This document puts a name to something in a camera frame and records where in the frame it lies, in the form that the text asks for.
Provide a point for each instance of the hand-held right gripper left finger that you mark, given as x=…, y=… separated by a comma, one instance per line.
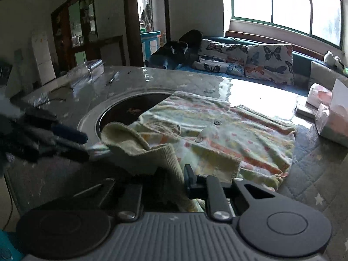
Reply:
x=136, y=194

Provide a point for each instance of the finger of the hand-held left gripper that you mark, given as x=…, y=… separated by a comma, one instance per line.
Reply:
x=73, y=153
x=69, y=134

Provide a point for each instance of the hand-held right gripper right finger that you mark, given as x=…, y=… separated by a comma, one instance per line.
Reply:
x=188, y=175

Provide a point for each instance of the patterned children's shirt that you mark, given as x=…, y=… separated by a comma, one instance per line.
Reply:
x=244, y=141

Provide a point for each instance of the round black cooktop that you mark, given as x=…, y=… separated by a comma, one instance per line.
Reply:
x=122, y=111

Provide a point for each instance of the clear plastic food container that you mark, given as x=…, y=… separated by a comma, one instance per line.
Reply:
x=89, y=69

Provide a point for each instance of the wooden glass cabinet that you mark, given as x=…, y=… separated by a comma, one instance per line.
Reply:
x=62, y=32

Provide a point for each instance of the long butterfly print cushion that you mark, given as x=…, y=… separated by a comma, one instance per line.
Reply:
x=217, y=66

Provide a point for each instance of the teal plastic object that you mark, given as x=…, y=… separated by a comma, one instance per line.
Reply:
x=8, y=246

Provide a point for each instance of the blue plastic cabinet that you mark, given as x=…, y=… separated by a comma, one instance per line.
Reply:
x=151, y=43

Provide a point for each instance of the black bag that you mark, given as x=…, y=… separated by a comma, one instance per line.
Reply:
x=174, y=51

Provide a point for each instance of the small butterfly print cushion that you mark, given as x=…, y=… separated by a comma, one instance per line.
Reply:
x=217, y=47

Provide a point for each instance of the flat grey notebook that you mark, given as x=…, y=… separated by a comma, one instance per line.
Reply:
x=306, y=110

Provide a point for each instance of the large butterfly print cushion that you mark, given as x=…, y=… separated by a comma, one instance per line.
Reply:
x=269, y=59

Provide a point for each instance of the pink plastic tissue pack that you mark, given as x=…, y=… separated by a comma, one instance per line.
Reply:
x=319, y=96

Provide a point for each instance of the pink tissue box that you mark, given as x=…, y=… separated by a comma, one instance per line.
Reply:
x=333, y=125

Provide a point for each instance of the blue sofa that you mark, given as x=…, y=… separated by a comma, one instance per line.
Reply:
x=300, y=57

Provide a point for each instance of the grey cushion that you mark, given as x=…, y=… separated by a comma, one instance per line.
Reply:
x=323, y=74

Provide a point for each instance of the white carton box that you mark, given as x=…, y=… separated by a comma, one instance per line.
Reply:
x=341, y=95

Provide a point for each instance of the green framed window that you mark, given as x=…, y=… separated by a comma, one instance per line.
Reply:
x=252, y=2

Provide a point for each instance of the white plush toy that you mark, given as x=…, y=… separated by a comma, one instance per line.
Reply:
x=333, y=58

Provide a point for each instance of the dark wooden door frame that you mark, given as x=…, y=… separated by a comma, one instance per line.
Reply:
x=133, y=19

